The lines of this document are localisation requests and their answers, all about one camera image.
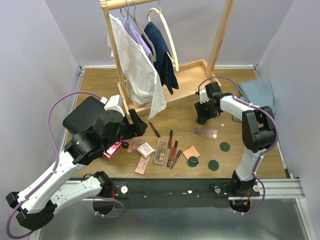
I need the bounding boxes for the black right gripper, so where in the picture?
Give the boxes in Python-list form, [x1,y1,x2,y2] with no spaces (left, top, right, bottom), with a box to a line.
[194,99,218,123]

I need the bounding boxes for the pink drawer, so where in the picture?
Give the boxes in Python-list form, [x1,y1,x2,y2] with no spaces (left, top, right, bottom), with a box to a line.
[101,141,122,159]

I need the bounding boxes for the long eyeshadow palette purple tones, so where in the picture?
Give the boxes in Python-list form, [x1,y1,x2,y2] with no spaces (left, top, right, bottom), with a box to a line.
[192,127,218,140]

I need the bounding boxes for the black organizer box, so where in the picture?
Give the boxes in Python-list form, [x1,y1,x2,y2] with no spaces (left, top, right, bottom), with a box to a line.
[62,96,105,135]

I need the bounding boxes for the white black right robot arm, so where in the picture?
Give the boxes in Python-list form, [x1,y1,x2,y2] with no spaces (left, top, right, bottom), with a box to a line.
[194,81,279,196]

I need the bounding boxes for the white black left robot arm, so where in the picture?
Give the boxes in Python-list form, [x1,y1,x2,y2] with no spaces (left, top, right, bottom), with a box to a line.
[6,109,148,231]

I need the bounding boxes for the pink palette behind compact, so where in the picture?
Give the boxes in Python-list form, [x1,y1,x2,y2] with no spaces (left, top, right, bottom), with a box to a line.
[126,140,141,154]

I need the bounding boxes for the small square blush compact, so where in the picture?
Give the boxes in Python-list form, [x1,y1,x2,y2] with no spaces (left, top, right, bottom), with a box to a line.
[136,142,156,158]

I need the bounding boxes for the dark lip pencil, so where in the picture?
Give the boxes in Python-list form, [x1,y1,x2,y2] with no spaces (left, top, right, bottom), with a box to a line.
[149,122,161,138]

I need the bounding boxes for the wooden clothes rack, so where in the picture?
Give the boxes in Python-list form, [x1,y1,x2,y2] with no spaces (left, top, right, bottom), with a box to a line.
[100,0,236,116]

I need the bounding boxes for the pink palette lower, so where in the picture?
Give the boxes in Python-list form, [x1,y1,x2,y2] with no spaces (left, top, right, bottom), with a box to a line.
[134,156,151,175]

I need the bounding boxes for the brown eyeshadow palette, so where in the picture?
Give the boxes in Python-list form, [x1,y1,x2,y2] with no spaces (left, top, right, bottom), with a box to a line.
[153,139,169,166]

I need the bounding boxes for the white t-shirt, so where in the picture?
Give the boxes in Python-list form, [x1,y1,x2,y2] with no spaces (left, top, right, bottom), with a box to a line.
[109,14,167,120]

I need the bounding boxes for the rose gold square compact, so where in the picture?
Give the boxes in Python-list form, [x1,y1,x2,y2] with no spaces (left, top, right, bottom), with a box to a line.
[182,145,201,160]

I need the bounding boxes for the red lip gloss middle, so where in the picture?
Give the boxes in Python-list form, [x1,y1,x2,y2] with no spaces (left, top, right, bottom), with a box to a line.
[170,140,178,160]

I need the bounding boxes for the light blue towel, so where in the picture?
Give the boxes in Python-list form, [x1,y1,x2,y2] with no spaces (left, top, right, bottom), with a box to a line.
[238,79,276,114]

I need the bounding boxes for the dark red lip liner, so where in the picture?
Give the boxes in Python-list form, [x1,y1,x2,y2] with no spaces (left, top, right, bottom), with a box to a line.
[170,150,182,169]

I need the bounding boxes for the navy blue garment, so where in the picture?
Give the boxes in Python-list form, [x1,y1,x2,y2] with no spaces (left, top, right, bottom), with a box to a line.
[143,22,179,95]

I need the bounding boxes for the lavender shirt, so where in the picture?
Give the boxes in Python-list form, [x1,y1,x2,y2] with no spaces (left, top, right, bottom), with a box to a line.
[119,17,154,63]

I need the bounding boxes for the blue hanger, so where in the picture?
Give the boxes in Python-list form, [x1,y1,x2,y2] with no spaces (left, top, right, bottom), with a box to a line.
[123,1,140,45]

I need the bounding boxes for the cream wooden hanger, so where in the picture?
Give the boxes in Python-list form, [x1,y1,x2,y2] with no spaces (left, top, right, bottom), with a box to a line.
[146,7,180,72]

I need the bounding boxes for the grey hanger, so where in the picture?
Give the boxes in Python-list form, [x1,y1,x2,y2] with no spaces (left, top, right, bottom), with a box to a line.
[119,8,157,64]

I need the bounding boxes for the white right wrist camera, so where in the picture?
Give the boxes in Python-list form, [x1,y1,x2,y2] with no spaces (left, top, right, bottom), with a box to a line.
[195,88,210,104]

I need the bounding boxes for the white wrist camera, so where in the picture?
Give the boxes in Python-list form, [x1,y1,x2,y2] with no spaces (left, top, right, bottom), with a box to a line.
[100,94,125,117]
[195,88,210,104]

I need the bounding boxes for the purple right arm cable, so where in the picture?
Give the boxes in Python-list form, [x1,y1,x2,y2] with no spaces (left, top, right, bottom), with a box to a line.
[196,75,279,216]

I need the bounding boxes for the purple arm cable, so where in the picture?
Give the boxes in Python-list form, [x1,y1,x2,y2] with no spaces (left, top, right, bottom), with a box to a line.
[5,90,103,239]
[196,75,279,216]

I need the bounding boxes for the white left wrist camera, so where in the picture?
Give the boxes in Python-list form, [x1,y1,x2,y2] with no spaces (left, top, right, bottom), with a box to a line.
[100,94,125,117]

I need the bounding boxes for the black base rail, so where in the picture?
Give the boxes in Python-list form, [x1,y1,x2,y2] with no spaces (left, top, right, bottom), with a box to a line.
[111,178,262,209]

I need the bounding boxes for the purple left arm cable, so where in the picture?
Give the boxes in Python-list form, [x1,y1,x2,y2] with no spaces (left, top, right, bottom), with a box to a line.
[5,90,103,239]

